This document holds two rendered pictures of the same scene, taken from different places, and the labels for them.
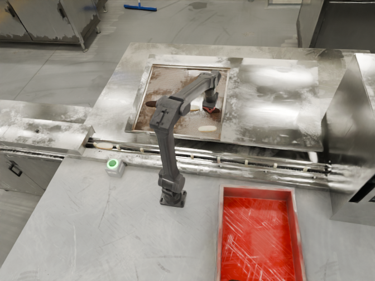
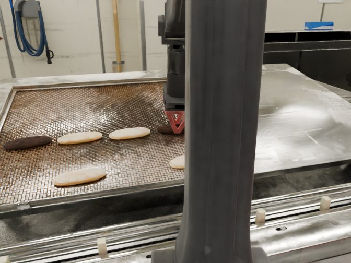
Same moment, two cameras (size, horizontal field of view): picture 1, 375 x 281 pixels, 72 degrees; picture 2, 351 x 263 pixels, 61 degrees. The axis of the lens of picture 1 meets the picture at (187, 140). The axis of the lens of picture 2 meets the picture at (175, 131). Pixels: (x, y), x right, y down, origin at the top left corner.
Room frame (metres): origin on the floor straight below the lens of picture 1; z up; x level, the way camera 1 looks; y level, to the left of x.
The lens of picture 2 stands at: (0.44, 0.22, 1.21)
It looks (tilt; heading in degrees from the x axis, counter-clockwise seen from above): 23 degrees down; 327
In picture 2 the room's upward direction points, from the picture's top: straight up
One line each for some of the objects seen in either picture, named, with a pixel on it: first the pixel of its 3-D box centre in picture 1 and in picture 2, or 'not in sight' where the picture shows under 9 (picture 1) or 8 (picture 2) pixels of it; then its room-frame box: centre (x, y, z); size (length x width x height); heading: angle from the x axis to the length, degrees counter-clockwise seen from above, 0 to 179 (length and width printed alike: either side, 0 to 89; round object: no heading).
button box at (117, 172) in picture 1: (116, 169); not in sight; (0.75, 0.40, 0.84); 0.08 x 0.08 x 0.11; 72
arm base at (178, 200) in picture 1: (172, 194); not in sight; (0.55, 0.11, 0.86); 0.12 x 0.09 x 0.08; 72
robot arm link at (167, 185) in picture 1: (171, 182); not in sight; (0.57, 0.10, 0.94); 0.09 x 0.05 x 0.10; 149
